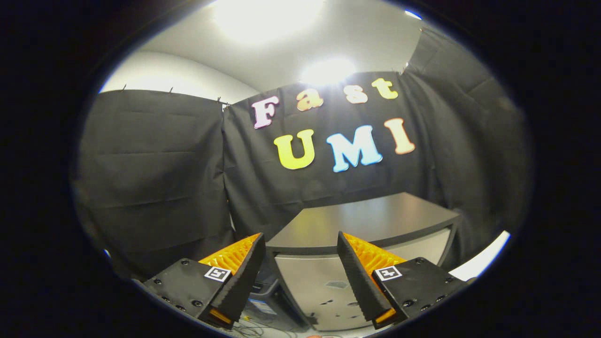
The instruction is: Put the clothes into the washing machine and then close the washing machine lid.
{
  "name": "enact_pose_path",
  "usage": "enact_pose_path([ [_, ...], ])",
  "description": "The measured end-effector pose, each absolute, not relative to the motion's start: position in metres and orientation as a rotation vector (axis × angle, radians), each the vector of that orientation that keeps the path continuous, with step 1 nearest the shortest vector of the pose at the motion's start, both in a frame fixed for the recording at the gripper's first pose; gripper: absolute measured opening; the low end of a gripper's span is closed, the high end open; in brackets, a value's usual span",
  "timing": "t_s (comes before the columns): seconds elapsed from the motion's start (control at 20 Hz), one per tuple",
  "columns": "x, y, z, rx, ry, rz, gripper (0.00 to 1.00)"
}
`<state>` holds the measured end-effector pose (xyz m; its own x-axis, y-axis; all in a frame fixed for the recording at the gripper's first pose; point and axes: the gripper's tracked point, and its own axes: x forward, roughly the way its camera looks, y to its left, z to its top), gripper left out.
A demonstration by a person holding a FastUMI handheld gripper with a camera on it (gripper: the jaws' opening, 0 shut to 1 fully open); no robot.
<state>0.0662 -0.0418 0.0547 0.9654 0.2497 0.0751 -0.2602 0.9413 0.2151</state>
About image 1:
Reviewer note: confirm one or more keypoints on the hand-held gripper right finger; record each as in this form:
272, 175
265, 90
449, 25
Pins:
359, 281

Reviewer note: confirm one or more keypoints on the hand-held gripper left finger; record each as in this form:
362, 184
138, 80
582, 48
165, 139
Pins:
244, 277

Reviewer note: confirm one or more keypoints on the grey top-load washing machine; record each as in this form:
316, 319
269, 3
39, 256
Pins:
267, 293

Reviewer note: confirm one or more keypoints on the grey cabinet with dark top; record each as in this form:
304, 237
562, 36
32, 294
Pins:
366, 220

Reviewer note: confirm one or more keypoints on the black backdrop cloth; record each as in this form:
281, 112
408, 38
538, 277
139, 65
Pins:
150, 164

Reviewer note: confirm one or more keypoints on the ceiling light above backdrop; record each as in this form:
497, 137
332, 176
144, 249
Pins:
327, 70

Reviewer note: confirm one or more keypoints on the large ceiling light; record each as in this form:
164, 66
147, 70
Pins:
265, 19

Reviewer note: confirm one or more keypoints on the small rectangular ceiling light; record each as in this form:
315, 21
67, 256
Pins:
413, 14

